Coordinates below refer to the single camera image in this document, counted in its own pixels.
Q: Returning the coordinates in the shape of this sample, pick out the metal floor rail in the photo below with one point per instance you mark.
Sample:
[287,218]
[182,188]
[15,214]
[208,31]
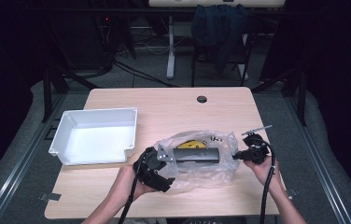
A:
[320,161]
[15,161]

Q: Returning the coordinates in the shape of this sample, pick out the dark blue cloth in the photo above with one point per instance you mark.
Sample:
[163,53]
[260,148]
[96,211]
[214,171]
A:
[218,28]

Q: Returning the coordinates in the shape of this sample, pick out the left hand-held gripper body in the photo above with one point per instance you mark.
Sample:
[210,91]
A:
[150,168]

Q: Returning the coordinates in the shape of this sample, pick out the yellow and black object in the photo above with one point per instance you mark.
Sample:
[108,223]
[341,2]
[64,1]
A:
[190,144]

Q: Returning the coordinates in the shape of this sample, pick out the white plastic tray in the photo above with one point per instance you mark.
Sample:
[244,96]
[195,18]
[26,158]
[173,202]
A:
[99,140]

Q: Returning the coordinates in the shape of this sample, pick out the black table grommet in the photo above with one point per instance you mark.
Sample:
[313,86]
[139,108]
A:
[202,99]

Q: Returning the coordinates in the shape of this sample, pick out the small black screws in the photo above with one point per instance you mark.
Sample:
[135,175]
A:
[216,138]

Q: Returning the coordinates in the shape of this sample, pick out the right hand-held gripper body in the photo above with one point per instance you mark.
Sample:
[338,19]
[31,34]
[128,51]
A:
[257,152]

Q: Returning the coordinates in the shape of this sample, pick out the black chair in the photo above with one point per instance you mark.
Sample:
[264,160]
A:
[195,68]

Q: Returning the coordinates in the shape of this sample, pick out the white desk leg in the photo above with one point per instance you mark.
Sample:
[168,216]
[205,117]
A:
[171,53]

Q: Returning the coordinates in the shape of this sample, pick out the black rectangular box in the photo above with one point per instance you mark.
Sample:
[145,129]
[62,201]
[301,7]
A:
[197,154]

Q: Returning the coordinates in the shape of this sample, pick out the black metal stand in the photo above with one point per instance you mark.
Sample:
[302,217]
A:
[302,93]
[46,93]

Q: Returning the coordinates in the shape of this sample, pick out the clear plastic bag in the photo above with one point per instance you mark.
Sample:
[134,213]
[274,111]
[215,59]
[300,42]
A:
[201,174]

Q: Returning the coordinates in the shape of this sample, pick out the grey tape piece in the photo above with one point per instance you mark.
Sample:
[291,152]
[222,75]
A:
[292,192]
[50,196]

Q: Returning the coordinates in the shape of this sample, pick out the person's left hand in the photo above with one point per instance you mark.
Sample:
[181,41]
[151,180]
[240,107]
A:
[127,185]

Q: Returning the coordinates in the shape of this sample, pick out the person's right hand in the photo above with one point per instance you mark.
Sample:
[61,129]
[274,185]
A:
[265,174]

